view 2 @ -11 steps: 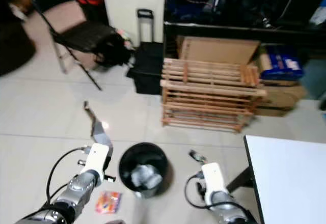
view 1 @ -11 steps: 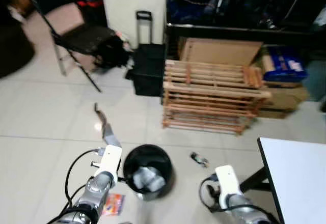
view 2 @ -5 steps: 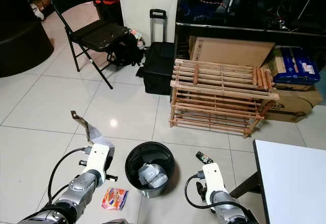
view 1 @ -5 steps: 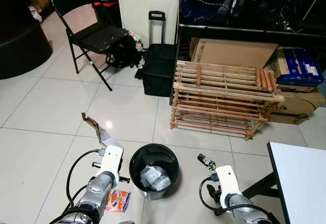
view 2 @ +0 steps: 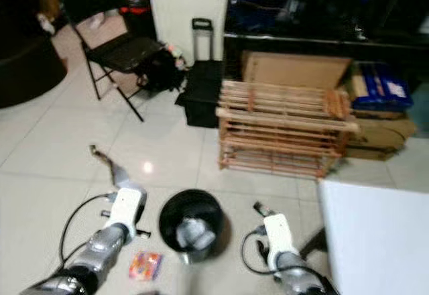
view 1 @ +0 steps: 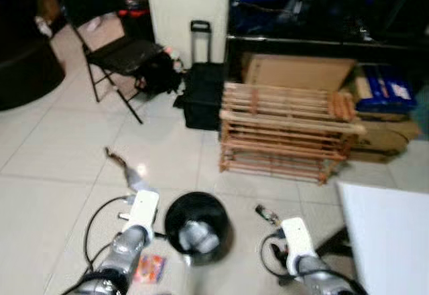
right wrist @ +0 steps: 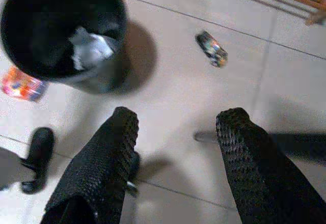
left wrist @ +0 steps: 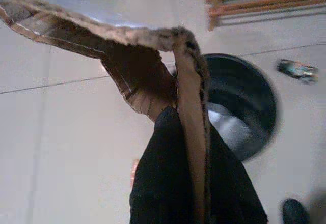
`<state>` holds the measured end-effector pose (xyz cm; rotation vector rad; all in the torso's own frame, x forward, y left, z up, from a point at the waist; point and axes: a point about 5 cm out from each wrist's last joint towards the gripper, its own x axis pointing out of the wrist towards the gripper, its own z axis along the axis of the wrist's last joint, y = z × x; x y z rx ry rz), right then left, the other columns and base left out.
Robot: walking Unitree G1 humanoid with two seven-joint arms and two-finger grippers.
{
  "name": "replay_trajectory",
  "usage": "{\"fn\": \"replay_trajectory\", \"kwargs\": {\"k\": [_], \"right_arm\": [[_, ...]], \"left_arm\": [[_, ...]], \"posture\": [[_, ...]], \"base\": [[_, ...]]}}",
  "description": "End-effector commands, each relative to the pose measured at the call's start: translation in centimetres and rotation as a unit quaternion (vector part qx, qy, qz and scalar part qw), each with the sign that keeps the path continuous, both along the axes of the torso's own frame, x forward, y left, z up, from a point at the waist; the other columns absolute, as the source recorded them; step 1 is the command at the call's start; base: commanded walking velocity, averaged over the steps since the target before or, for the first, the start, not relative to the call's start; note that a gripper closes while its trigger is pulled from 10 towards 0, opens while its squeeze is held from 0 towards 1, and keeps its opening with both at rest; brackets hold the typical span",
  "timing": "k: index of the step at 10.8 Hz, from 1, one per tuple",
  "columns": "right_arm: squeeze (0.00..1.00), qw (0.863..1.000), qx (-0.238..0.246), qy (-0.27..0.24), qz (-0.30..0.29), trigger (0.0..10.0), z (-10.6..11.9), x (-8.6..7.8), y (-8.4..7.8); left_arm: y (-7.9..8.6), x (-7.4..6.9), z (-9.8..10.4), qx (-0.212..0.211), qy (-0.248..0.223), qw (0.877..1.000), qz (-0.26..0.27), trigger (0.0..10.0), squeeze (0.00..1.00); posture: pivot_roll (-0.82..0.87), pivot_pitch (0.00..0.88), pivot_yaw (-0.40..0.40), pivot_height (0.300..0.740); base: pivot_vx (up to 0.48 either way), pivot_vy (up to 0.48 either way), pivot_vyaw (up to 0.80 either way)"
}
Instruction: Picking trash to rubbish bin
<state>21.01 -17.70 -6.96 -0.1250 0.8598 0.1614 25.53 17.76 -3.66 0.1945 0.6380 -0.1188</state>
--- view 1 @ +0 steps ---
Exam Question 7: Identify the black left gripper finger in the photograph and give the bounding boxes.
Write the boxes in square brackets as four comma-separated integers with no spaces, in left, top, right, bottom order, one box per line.
[105,147,137,176]

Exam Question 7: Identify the red orange snack bag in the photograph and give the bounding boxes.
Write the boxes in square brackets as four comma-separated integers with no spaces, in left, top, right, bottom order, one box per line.
[132,253,168,285]

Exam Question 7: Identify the black round trash bin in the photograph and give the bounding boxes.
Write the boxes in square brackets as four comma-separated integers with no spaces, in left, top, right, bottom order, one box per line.
[164,190,235,266]

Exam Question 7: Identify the crumpled silver trash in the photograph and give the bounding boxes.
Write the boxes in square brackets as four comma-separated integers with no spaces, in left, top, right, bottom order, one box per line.
[177,219,221,256]

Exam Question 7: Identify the black bin red band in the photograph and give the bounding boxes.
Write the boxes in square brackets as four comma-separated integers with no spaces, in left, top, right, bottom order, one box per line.
[117,0,157,42]

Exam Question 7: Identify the wooden slatted rack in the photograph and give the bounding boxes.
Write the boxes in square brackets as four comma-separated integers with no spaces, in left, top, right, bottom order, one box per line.
[219,81,369,186]

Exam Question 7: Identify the black floor bag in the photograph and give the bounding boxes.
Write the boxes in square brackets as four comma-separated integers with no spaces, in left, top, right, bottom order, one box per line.
[133,52,184,97]

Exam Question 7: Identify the black trolley case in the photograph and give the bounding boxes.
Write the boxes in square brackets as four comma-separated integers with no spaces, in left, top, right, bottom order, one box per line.
[174,19,229,132]

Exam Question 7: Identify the black folding chair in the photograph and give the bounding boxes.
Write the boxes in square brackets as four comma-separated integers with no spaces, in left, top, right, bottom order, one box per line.
[63,0,169,125]

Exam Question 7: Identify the small colourful floor items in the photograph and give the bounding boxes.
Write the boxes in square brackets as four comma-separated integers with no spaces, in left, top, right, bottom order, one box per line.
[164,43,186,72]

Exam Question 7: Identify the black round ottoman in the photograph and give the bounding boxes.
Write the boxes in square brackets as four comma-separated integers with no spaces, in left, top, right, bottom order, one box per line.
[0,36,67,112]

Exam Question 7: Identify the open brown cardboard box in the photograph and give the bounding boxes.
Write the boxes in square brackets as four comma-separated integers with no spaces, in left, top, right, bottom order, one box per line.
[241,53,424,164]

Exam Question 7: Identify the white floor bottle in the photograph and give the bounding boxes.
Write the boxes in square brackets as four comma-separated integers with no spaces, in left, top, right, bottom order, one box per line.
[36,16,55,38]

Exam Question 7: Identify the blue packaged goods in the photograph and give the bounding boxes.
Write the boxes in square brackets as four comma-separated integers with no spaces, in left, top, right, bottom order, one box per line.
[358,66,418,115]

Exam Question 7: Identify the tall white appliance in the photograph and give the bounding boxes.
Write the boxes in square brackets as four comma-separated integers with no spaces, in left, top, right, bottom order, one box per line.
[145,0,233,65]

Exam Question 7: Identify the black side table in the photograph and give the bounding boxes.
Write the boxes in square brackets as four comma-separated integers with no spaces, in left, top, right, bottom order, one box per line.
[226,0,429,76]

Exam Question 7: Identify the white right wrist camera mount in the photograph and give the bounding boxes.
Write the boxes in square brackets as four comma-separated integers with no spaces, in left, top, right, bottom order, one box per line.
[280,217,315,259]

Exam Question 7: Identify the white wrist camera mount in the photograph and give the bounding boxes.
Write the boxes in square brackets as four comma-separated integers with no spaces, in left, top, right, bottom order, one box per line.
[125,188,161,233]
[280,217,315,259]

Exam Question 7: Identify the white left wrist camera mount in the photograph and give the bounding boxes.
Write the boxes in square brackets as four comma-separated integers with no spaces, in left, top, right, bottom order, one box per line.
[125,188,161,233]

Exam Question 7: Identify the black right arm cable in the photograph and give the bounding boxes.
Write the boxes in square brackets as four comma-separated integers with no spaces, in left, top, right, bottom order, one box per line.
[259,231,297,284]

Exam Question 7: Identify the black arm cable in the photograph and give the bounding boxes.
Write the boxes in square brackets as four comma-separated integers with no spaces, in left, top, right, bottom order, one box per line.
[81,194,135,274]
[259,231,297,284]

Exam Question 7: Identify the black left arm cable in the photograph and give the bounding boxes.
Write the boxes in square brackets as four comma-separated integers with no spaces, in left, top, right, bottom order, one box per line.
[81,194,135,274]

